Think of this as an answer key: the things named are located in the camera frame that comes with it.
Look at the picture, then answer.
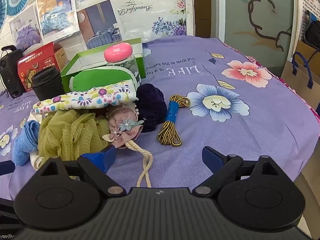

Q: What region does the red carton box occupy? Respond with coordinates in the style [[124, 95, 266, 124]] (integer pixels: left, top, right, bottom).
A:
[[17, 42, 66, 93]]

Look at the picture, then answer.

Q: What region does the paper bag with blue handles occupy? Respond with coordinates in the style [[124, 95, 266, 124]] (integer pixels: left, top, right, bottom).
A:
[[280, 51, 320, 107]]

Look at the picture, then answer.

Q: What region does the blue towel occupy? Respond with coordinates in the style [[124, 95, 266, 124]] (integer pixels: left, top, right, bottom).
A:
[[12, 120, 41, 166]]

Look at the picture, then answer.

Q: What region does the glass bottle with pink lid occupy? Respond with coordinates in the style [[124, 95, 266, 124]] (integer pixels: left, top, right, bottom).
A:
[[104, 42, 138, 80]]

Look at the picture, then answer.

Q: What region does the striped blue bedding poster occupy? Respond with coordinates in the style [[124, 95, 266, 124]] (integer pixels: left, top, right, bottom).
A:
[[76, 0, 125, 51]]

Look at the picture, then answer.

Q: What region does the light blue bedding poster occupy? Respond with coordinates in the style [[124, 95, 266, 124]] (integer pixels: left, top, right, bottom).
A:
[[35, 0, 80, 41]]

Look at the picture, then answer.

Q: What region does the black speaker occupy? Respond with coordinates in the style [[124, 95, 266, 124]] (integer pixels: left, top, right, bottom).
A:
[[0, 45, 26, 99]]

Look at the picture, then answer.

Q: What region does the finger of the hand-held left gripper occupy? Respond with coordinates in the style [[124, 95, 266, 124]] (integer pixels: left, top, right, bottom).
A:
[[0, 160, 15, 177]]

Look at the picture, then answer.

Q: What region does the black cup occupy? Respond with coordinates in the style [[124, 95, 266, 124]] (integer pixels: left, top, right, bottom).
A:
[[31, 66, 63, 101]]

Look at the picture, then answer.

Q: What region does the purple floral bedsheet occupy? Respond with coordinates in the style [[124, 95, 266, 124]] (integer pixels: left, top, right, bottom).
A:
[[0, 35, 320, 201]]

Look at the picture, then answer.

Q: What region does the green pouch with white trim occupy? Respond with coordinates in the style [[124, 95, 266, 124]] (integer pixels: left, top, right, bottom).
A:
[[69, 66, 141, 93]]

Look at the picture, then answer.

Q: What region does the purple bedding poster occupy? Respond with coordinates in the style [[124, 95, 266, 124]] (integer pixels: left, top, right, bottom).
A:
[[9, 4, 43, 53]]

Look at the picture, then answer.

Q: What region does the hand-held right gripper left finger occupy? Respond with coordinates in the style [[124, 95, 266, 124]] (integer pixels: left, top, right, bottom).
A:
[[37, 145, 127, 197]]

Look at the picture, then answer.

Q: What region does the floral plastic bedding bag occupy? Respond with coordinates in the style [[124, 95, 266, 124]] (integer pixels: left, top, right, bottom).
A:
[[72, 0, 193, 43]]

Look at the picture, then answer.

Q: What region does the olive green mesh bath pouf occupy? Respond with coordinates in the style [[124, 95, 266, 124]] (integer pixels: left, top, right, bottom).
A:
[[37, 109, 113, 163]]

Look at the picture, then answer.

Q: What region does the cream twisted rope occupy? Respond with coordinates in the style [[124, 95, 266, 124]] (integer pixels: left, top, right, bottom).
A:
[[126, 141, 154, 188]]

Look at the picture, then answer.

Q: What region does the brown cardboard box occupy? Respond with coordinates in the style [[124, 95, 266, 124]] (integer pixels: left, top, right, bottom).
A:
[[193, 0, 213, 20], [194, 19, 213, 38]]

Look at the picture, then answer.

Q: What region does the polka-dot white cloth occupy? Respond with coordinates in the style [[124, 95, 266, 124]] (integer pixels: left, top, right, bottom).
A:
[[33, 81, 137, 116]]

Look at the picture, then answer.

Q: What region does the dark navy velvet scrunchie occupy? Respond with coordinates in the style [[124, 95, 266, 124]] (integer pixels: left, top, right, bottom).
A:
[[136, 83, 168, 133]]

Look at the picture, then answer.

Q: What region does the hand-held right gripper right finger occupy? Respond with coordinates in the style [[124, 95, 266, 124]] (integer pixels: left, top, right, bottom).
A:
[[192, 146, 284, 195]]

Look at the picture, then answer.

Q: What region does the green cardboard box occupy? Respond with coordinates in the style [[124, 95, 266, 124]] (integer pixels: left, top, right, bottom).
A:
[[61, 38, 147, 93]]

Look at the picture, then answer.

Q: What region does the yellow and black shoelace bundle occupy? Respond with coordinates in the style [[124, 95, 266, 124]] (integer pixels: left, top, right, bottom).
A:
[[156, 94, 191, 147]]

